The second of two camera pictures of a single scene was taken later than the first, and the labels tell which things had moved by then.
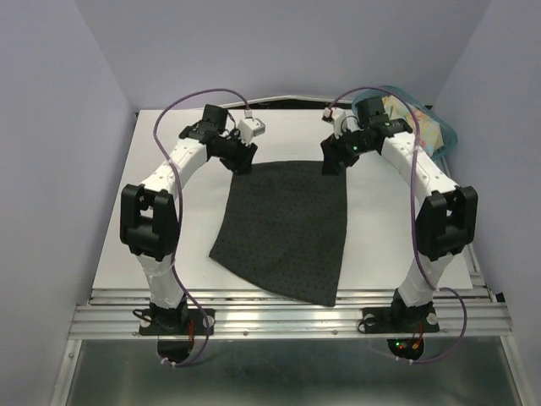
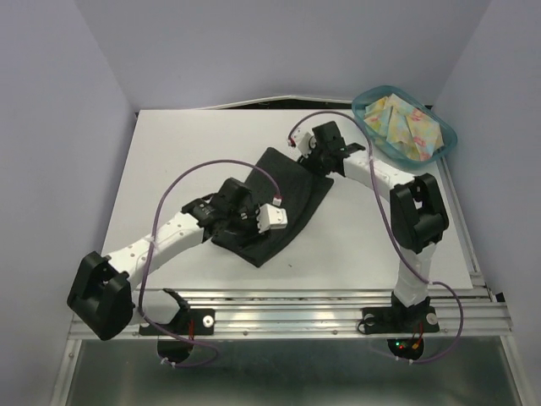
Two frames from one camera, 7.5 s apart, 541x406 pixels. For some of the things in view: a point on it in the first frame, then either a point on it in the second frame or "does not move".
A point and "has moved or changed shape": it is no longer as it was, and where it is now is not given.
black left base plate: (176, 322) does not move
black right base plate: (399, 320) does not move
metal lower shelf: (286, 371) does not move
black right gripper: (332, 152) -> (308, 161)
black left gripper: (241, 166) -> (252, 212)
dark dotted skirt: (283, 224) has moved or changed shape
